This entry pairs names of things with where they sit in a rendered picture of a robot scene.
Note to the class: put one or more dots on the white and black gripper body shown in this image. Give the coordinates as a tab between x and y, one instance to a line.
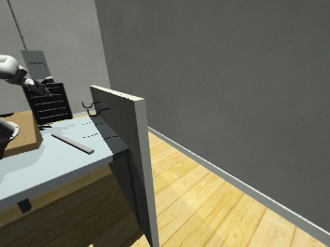
33	86

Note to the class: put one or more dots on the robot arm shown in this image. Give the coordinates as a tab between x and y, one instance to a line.
13	73

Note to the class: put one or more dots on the grey wall panel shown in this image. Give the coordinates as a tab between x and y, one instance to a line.
127	118

